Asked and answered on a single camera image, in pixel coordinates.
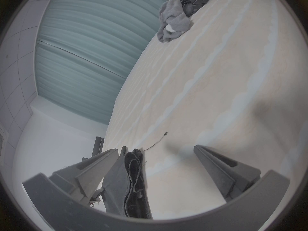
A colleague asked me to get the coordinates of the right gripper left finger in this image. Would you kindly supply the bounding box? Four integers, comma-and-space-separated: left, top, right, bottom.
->
49, 148, 119, 200

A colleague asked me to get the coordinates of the black chest of drawers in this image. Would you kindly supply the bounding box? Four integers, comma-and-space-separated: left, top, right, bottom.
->
82, 136, 104, 162

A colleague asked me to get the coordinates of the grey garment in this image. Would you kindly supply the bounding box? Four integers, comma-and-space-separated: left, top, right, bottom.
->
157, 0, 194, 43

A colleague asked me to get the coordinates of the bed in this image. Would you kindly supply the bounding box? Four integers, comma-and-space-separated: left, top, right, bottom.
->
103, 0, 308, 219

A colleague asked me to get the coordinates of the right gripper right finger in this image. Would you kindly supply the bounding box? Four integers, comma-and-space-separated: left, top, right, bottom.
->
194, 145, 262, 199

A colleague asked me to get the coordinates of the black T-shirt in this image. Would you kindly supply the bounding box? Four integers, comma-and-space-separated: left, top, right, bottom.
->
101, 131, 169, 220

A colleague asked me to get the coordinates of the blue-green curtain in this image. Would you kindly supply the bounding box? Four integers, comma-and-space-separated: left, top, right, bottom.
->
34, 41, 127, 125
38, 0, 174, 79

